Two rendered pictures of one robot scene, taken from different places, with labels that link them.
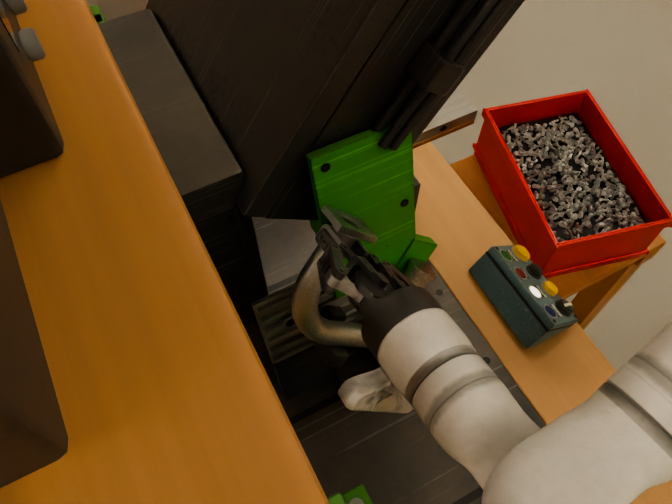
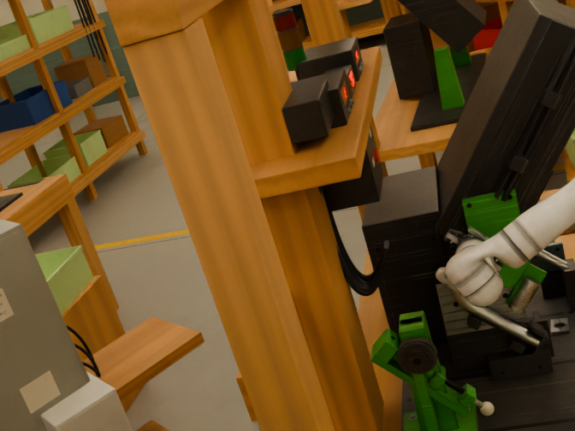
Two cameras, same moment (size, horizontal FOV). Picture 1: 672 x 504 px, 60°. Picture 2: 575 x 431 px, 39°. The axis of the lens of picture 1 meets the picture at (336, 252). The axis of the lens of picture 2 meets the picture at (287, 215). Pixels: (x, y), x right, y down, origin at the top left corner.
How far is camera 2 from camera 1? 1.37 m
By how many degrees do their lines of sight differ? 49
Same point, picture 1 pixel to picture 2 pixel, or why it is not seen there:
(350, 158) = (482, 203)
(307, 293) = not seen: hidden behind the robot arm
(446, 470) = (530, 411)
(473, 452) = not seen: hidden behind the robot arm
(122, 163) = (355, 125)
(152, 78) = (421, 185)
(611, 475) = (483, 245)
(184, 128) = (423, 199)
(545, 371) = not seen: outside the picture
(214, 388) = (351, 141)
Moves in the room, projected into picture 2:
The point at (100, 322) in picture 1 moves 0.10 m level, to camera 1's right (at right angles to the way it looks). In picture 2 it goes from (340, 138) to (386, 134)
